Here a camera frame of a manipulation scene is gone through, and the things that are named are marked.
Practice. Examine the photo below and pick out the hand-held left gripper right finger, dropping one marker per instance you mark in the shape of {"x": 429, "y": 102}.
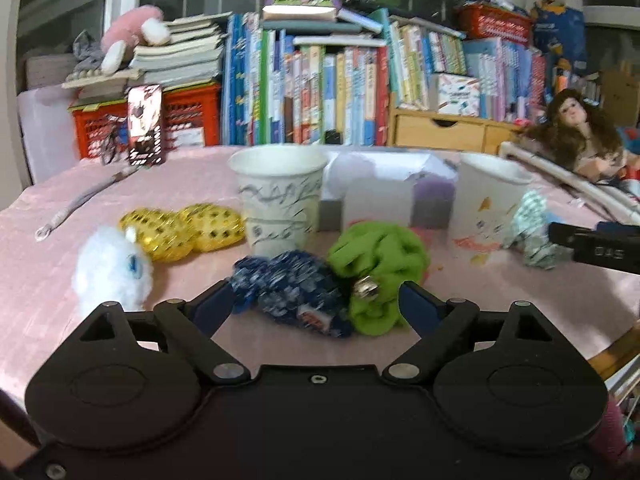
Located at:
{"x": 420, "y": 307}

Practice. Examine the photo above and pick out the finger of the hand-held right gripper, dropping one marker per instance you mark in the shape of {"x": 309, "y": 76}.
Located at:
{"x": 605, "y": 250}

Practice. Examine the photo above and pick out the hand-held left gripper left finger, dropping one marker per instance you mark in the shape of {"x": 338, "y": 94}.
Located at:
{"x": 215, "y": 307}

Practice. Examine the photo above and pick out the green fabric toy with bell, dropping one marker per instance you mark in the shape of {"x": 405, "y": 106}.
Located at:
{"x": 375, "y": 260}

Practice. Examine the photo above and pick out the green checked scrunchie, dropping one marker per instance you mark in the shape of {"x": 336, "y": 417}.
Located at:
{"x": 532, "y": 225}

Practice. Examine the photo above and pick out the blue patterned scrunchie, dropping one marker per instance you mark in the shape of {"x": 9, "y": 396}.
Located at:
{"x": 290, "y": 285}

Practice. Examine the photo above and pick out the white plush toy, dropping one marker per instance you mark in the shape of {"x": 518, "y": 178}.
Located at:
{"x": 110, "y": 270}

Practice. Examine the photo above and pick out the grey cardboard box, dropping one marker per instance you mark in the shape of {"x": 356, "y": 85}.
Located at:
{"x": 380, "y": 195}

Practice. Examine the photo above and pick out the white pipe rack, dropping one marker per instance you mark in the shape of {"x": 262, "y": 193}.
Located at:
{"x": 575, "y": 180}

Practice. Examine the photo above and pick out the gold mesh ball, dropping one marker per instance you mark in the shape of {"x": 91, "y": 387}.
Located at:
{"x": 212, "y": 227}
{"x": 157, "y": 235}

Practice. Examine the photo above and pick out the colourful print paper cup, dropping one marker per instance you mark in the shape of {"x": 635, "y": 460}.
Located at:
{"x": 482, "y": 205}

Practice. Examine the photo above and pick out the brown haired doll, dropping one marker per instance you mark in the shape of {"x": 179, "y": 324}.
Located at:
{"x": 580, "y": 130}

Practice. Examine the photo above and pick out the grey patterned paper cup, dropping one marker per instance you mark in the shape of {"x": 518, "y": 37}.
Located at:
{"x": 280, "y": 200}

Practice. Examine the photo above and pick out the pink tablecloth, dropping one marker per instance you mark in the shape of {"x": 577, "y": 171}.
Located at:
{"x": 45, "y": 280}

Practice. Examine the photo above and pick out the wooden drawer organizer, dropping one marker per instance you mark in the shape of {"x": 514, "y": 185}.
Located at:
{"x": 440, "y": 130}

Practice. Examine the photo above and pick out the red plastic crate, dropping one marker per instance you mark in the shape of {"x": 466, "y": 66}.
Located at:
{"x": 192, "y": 120}

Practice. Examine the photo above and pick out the small black object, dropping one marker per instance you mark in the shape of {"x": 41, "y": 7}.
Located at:
{"x": 333, "y": 137}

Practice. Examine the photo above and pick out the standing photo card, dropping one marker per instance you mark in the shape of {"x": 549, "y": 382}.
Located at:
{"x": 146, "y": 125}

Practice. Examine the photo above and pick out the row of thin colourful books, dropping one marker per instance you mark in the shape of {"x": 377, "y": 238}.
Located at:
{"x": 500, "y": 75}

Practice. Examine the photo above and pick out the white pencil print box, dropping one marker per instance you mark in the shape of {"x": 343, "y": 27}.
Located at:
{"x": 457, "y": 94}

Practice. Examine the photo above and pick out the blue printed bag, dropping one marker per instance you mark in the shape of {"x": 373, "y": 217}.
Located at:
{"x": 560, "y": 30}

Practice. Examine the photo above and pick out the row of tall picture books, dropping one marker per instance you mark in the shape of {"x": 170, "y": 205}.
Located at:
{"x": 310, "y": 90}

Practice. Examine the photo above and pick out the red plastic basket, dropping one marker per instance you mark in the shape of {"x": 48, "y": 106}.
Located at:
{"x": 495, "y": 22}

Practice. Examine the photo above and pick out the stack of worn paperback books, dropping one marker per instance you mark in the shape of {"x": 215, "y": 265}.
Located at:
{"x": 180, "y": 55}

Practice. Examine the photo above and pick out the grey fabric toy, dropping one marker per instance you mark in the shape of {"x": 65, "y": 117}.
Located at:
{"x": 89, "y": 55}

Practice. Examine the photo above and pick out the pink plush bunny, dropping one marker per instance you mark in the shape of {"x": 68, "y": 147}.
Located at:
{"x": 132, "y": 32}

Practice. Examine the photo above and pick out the pile of flat-lying books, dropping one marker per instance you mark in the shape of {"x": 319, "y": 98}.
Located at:
{"x": 325, "y": 30}

